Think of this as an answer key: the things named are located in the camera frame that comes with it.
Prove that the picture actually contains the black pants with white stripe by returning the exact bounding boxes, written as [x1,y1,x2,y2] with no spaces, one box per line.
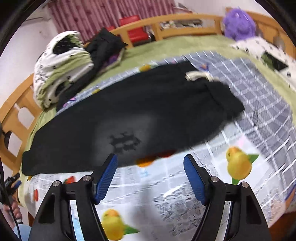
[22,61,244,176]

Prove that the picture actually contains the light blue sleeve forearm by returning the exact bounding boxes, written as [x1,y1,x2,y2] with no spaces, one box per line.
[13,223,31,241]

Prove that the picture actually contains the person's left hand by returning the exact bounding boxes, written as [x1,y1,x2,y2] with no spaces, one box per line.
[2,200,23,228]

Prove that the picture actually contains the fruit print plaid mat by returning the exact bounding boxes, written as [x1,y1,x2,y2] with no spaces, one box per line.
[23,51,296,241]

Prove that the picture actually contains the folded white green quilt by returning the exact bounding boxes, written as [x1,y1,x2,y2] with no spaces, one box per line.
[33,31,94,109]

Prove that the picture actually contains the black clothes pile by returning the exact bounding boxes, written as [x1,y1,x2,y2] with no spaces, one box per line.
[56,28,127,111]

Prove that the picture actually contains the black phone on pillow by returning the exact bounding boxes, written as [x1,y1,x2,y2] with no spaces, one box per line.
[261,52,288,71]

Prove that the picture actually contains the white dotted pillow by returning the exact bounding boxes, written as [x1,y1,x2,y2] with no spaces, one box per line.
[230,37,295,90]

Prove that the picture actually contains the red chair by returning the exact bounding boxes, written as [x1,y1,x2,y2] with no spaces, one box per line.
[110,15,151,49]

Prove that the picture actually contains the purple plush toy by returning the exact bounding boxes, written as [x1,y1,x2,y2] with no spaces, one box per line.
[223,8,256,41]

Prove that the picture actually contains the striped maroon curtain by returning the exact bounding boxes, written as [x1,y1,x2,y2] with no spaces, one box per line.
[47,0,175,41]

